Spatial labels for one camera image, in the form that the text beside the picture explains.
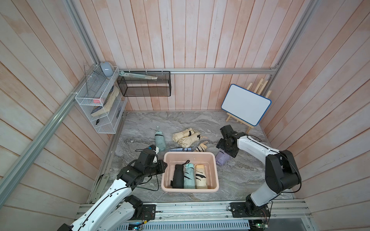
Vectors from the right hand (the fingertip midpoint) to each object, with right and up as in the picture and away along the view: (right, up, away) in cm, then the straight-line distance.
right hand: (222, 148), depth 94 cm
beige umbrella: (-16, -15, -12) cm, 25 cm away
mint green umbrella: (-43, +3, +7) cm, 43 cm away
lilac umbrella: (-1, -6, -4) cm, 7 cm away
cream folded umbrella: (-31, +7, +4) cm, 32 cm away
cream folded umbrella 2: (-24, +4, +2) cm, 24 cm away
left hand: (-36, -8, -17) cm, 40 cm away
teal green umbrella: (-23, -15, -10) cm, 29 cm away
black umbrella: (-30, -18, -12) cm, 37 cm away
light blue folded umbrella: (-25, -1, -1) cm, 25 cm away
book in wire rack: (-75, +24, -13) cm, 80 cm away
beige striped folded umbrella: (-14, 0, +1) cm, 14 cm away
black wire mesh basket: (-64, +44, +14) cm, 79 cm away
